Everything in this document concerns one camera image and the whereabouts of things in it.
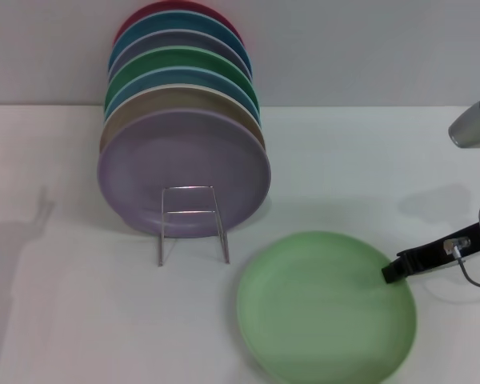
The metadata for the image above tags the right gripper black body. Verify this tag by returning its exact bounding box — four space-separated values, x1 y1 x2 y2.
423 222 480 275

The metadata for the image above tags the light green plate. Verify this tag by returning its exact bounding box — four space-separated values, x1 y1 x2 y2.
235 230 418 384

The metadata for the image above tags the lavender plate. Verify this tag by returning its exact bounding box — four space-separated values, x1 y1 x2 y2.
96 107 272 240

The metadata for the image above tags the beige plate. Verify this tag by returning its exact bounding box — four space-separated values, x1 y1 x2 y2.
98 84 267 154

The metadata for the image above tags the light blue plate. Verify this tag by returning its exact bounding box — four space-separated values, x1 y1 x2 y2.
103 66 262 122

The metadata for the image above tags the dark green plate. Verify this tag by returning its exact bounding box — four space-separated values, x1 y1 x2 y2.
103 46 261 114

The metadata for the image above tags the grey purple plate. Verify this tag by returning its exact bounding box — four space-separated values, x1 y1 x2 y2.
107 30 254 80

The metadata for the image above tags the dark teal plate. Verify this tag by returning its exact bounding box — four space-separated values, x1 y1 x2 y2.
106 10 252 74

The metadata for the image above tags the maroon red plate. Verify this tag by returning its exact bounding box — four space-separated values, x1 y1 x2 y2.
112 0 245 46

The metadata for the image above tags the right gripper connector cable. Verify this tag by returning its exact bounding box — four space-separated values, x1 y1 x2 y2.
442 236 480 290

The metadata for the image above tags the metal wire plate rack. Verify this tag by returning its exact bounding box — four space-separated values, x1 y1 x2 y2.
156 184 230 267

